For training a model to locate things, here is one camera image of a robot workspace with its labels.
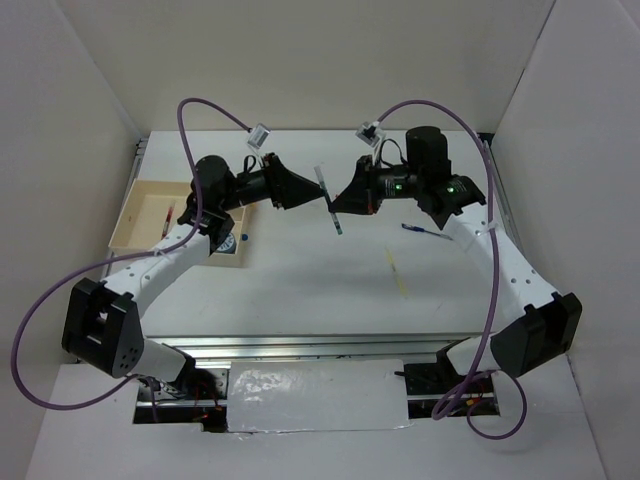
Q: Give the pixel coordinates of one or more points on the aluminium front rail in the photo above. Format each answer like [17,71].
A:
[217,349]

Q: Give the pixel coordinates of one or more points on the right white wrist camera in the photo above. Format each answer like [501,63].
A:
[370,133]

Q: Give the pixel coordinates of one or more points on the green gel pen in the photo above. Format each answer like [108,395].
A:
[323,186]

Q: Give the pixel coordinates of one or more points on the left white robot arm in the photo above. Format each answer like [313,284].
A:
[103,320]

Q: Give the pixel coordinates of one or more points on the white cover plate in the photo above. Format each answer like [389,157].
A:
[323,396]

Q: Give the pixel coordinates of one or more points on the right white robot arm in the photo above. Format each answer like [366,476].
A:
[540,321]

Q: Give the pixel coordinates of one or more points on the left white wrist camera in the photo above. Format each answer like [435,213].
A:
[257,136]

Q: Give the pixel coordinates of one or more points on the red gel pen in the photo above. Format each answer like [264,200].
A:
[168,220]

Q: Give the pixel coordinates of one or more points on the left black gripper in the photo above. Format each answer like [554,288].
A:
[286,188]

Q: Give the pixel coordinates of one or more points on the beige wooden organizer tray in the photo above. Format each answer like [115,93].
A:
[140,222]

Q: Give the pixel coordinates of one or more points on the yellow gel pen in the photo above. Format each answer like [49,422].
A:
[395,272]

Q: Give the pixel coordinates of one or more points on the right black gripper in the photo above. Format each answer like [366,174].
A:
[362,194]

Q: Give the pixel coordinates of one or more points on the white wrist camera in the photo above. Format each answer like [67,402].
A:
[257,136]
[370,133]

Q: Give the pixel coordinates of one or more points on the blue ballpoint pen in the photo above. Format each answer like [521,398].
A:
[421,230]

